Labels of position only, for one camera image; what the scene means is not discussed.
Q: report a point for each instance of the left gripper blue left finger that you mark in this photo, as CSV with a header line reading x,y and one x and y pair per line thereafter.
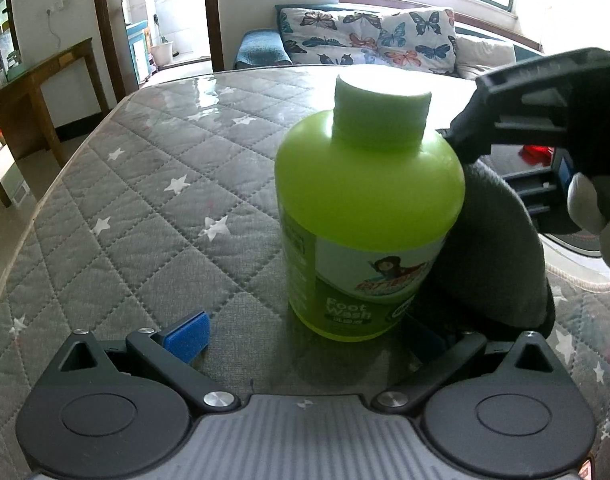
x,y
166,356

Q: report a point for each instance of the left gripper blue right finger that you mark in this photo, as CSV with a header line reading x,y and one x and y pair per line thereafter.
x,y
414,391

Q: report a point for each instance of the grey microfibre cloth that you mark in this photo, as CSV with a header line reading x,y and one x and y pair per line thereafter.
x,y
490,276

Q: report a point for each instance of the green foot wash bottle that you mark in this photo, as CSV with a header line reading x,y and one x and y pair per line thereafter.
x,y
367,193

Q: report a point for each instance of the white gloved right hand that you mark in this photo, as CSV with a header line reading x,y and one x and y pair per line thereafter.
x,y
588,204

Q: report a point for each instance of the red paper cutting ribbon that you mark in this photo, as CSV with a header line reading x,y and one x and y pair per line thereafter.
x,y
536,155

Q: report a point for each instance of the beige pillow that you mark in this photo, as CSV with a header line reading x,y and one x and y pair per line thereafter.
x,y
476,56

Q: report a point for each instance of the butterfly print cushion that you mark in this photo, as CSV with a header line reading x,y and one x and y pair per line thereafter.
x,y
421,39

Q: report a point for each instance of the dark wooden desk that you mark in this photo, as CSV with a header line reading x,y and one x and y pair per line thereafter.
x,y
25,121

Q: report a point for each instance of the white bucket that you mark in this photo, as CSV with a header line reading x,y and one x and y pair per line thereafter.
x,y
162,54

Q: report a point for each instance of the blue sofa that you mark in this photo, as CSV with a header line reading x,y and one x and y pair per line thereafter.
x,y
264,47

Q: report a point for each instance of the blue small cabinet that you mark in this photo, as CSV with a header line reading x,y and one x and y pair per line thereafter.
x,y
137,36

